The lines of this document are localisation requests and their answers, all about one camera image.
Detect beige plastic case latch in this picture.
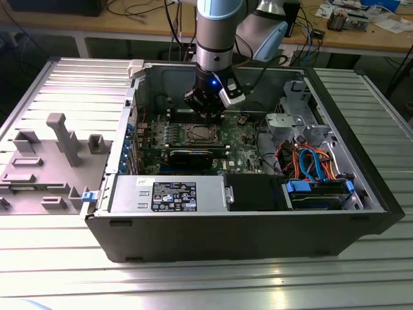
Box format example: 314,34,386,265
126,59,146,79

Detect black graphics card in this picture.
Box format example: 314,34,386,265
168,148,214,169

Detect green motherboard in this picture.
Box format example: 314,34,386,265
135,111,268,177

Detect grey metal disk bay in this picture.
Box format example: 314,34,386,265
264,79,335,146

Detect wooden workbench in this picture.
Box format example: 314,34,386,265
0,0,413,54

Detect tall black desktop box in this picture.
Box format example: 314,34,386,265
283,0,301,39

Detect grey power supply unit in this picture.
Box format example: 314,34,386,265
109,175,227,214

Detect small printed paper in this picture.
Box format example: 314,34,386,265
315,3,334,19

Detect copper coil heat sink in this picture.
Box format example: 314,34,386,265
327,8,348,32

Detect black open PC case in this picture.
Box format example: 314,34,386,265
84,59,406,264

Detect hard disk in blue carrier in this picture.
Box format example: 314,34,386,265
282,179,354,211

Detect small metal device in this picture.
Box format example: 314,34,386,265
347,12,370,32

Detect wide black equipment case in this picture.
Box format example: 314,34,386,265
8,0,104,17

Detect grey parts rack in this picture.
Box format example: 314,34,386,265
0,112,114,216

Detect blue cardboard box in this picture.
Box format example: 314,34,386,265
360,0,401,11

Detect white paper sheets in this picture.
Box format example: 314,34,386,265
374,18,412,34

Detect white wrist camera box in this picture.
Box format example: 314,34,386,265
218,76,248,107

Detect blue flat data wire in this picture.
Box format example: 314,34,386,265
298,148,316,180
309,147,327,182

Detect orange power wire bundle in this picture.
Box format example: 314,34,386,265
276,143,339,180

